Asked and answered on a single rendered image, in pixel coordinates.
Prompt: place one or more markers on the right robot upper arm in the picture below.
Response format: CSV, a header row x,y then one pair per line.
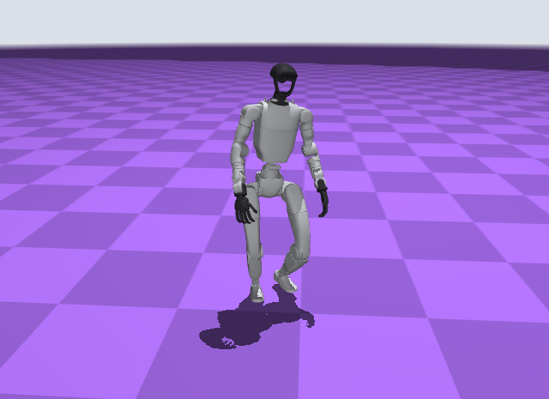
x,y
248,114

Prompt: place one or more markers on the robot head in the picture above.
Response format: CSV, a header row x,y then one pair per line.
x,y
282,72

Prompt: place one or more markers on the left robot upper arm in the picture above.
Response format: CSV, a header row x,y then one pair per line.
x,y
307,133

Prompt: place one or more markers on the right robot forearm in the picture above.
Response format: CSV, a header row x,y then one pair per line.
x,y
238,170

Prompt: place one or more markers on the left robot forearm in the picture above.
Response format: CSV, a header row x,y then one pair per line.
x,y
316,169

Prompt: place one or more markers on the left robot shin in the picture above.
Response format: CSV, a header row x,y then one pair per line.
x,y
290,265

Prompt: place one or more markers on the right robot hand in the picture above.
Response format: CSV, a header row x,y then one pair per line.
x,y
242,204

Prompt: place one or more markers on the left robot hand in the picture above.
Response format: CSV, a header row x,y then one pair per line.
x,y
322,189

